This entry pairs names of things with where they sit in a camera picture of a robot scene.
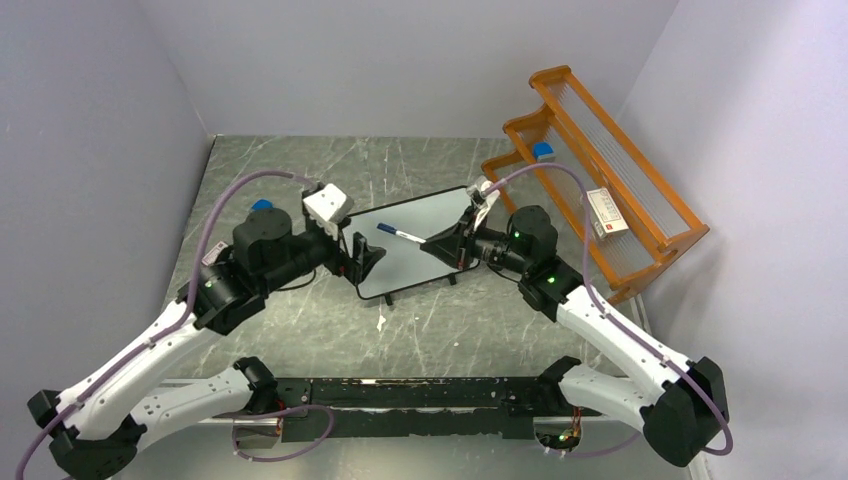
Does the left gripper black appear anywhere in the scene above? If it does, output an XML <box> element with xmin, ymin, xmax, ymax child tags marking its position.
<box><xmin>260</xmin><ymin>215</ymin><xmax>386</xmax><ymax>293</ymax></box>

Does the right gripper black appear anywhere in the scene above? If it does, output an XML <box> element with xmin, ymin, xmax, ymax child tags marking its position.
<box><xmin>421</xmin><ymin>206</ymin><xmax>530</xmax><ymax>275</ymax></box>

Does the white marker pen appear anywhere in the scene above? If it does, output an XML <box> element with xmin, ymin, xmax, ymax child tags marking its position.
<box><xmin>377</xmin><ymin>222</ymin><xmax>426</xmax><ymax>244</ymax></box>

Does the white board black frame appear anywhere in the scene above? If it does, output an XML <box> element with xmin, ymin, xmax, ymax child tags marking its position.
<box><xmin>344</xmin><ymin>185</ymin><xmax>470</xmax><ymax>305</ymax></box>

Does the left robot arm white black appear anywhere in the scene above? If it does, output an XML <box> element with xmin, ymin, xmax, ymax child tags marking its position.
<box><xmin>28</xmin><ymin>208</ymin><xmax>385</xmax><ymax>479</ymax></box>

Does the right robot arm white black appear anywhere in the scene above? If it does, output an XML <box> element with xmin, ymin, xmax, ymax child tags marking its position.
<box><xmin>420</xmin><ymin>205</ymin><xmax>729</xmax><ymax>467</ymax></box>

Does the blue eraser on table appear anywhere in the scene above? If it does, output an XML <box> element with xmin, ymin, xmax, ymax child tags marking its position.
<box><xmin>251</xmin><ymin>199</ymin><xmax>273</xmax><ymax>211</ymax></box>

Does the blue eraser on rack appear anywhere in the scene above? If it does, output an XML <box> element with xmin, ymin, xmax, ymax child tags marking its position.
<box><xmin>532</xmin><ymin>142</ymin><xmax>556</xmax><ymax>163</ymax></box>

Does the orange wooden rack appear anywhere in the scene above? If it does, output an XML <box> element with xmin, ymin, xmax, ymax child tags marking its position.
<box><xmin>481</xmin><ymin>65</ymin><xmax>710</xmax><ymax>304</ymax></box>

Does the white red small box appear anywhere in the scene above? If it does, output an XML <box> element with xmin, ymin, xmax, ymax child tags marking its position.
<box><xmin>586</xmin><ymin>188</ymin><xmax>629</xmax><ymax>240</ymax></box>

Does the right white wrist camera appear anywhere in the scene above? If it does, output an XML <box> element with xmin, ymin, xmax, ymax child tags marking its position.
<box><xmin>466</xmin><ymin>177</ymin><xmax>500</xmax><ymax>232</ymax></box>

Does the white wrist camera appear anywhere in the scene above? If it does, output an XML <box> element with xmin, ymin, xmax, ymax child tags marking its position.
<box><xmin>302</xmin><ymin>183</ymin><xmax>354</xmax><ymax>240</ymax></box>
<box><xmin>466</xmin><ymin>177</ymin><xmax>500</xmax><ymax>232</ymax></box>

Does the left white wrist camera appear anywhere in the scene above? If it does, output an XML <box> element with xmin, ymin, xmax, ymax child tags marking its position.
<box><xmin>302</xmin><ymin>183</ymin><xmax>354</xmax><ymax>240</ymax></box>

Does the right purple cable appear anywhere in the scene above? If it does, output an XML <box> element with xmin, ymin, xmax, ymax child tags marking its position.
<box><xmin>482</xmin><ymin>162</ymin><xmax>735</xmax><ymax>457</ymax></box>

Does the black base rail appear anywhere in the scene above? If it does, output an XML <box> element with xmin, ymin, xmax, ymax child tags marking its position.
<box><xmin>240</xmin><ymin>376</ymin><xmax>596</xmax><ymax>442</ymax></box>

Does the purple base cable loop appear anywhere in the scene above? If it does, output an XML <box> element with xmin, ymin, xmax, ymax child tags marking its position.
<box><xmin>231</xmin><ymin>404</ymin><xmax>338</xmax><ymax>464</ymax></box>

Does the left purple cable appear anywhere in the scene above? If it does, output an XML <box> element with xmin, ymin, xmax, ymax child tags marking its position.
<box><xmin>14</xmin><ymin>170</ymin><xmax>318</xmax><ymax>480</ymax></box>

